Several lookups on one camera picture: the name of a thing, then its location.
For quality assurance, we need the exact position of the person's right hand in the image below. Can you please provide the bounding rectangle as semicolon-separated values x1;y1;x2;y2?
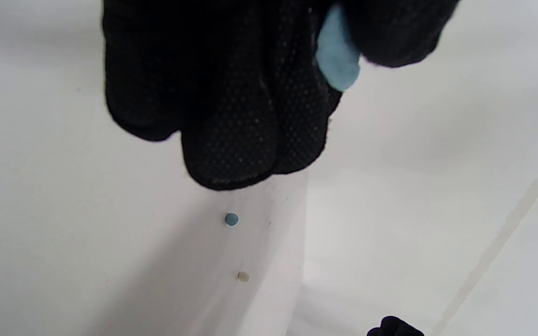
367;316;425;336

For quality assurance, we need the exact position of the person's left hand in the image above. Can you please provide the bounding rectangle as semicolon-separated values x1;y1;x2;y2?
102;0;461;191

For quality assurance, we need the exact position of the light blue plasticine ball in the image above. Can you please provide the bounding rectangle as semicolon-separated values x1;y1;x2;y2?
316;5;361;92

